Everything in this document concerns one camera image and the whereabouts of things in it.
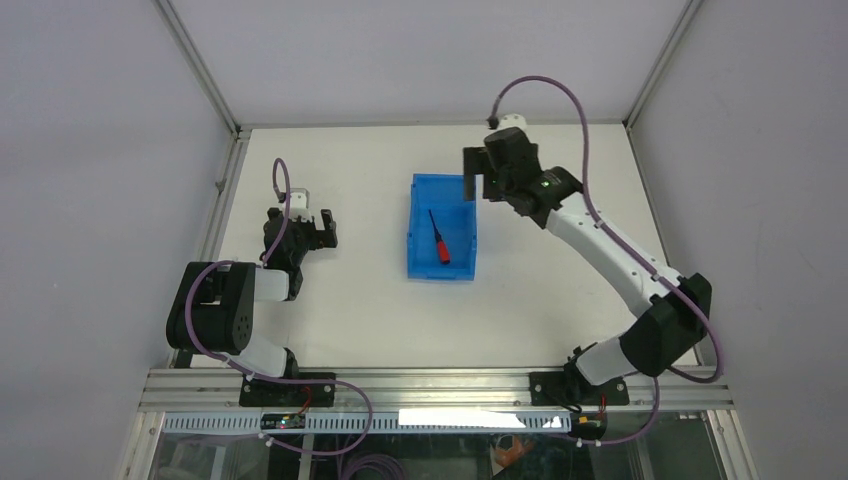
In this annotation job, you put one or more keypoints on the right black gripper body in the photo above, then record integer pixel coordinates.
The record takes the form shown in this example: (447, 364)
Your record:
(495, 188)

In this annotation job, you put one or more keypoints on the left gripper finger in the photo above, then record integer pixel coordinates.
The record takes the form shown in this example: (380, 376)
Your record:
(322, 233)
(273, 214)

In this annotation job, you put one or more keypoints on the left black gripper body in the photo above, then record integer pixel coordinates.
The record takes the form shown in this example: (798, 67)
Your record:
(305, 235)

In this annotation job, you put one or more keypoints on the red-handled black screwdriver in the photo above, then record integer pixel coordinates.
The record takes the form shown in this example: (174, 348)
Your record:
(441, 247)

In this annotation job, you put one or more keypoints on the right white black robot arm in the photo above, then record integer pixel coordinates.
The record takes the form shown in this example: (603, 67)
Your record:
(668, 308)

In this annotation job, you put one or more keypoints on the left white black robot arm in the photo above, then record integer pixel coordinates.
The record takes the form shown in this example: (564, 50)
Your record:
(213, 309)

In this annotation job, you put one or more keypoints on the blue plastic bin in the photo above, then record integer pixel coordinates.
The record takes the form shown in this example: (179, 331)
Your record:
(456, 220)

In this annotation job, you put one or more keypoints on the orange object under table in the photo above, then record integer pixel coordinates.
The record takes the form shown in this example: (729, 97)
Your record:
(507, 449)

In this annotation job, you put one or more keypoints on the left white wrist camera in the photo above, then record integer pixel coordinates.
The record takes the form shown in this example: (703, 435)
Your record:
(298, 200)

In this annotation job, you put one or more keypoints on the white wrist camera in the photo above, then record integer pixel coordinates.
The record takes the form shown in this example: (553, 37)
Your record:
(511, 121)
(298, 200)

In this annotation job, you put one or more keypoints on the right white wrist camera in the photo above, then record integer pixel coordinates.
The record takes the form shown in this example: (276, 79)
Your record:
(511, 121)

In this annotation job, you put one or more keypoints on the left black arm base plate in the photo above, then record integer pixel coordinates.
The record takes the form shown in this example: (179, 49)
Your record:
(264, 394)

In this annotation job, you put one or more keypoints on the white slotted cable duct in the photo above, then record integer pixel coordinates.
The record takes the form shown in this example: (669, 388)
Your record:
(403, 421)

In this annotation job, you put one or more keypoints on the aluminium mounting rail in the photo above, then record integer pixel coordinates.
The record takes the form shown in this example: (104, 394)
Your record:
(219, 390)

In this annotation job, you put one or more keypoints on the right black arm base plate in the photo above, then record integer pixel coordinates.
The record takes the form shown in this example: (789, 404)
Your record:
(551, 388)

